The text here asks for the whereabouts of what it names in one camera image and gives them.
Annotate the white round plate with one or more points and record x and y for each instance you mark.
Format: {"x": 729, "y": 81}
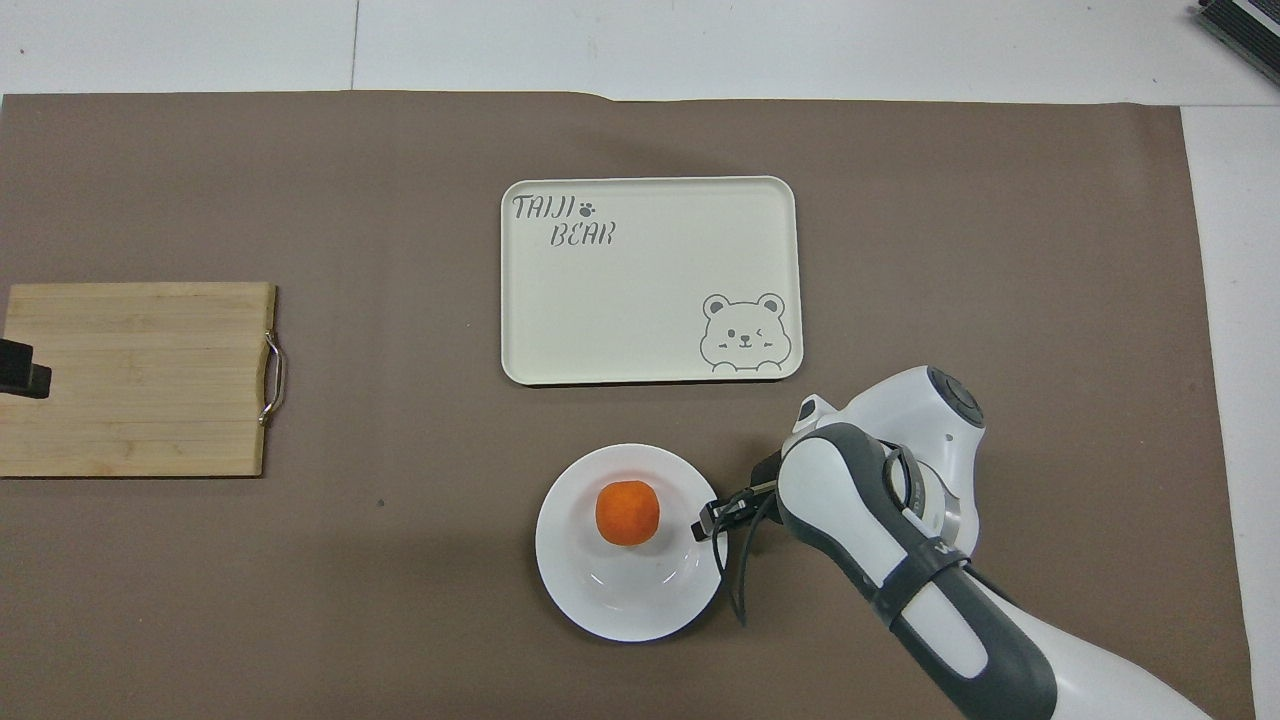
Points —
{"x": 590, "y": 590}

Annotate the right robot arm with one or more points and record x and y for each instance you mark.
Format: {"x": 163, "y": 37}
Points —
{"x": 840, "y": 495}

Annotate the cream tray with bear print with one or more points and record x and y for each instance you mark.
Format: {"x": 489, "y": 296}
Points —
{"x": 640, "y": 300}

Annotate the orange fruit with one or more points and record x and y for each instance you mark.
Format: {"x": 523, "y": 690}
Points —
{"x": 627, "y": 513}

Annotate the black stand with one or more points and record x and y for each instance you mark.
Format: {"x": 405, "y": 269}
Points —
{"x": 1245, "y": 25}

